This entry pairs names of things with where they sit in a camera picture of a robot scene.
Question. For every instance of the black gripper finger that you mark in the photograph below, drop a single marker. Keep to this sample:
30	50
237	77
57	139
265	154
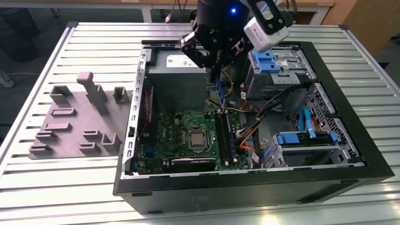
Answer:
197	49
237	52

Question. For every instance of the black RAM slot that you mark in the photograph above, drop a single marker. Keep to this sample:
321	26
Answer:
229	136
222	136

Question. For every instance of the blue drive latch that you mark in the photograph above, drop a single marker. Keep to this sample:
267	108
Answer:
266	62

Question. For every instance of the grey power supply unit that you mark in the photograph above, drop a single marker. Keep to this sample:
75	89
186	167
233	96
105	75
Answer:
175	86

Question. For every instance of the silver drive cage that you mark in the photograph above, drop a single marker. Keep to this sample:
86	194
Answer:
287	77

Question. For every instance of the silver CPU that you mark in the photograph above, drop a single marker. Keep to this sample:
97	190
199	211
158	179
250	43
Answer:
198	140

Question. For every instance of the green motherboard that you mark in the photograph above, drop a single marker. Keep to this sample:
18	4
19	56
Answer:
175	140

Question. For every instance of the hard disk in blue carrier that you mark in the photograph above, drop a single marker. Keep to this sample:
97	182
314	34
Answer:
287	138

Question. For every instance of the brown wooden cabinet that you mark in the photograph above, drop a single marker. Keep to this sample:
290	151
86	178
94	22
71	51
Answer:
375	23

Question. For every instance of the silver disk bay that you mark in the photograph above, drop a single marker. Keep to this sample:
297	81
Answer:
313	148

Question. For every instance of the grey parts rack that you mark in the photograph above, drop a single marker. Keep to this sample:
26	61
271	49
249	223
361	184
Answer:
82	122

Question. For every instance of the black graphics card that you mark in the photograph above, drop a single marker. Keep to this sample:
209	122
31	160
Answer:
194	164

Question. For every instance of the black open PC case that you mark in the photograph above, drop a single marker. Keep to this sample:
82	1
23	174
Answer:
250	187

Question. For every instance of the white desk foot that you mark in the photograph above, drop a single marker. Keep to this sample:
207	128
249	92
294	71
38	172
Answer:
6	78

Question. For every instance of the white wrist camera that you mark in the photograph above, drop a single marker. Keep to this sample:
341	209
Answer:
263	37

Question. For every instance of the black camera bracket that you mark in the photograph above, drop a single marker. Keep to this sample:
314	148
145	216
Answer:
278	23

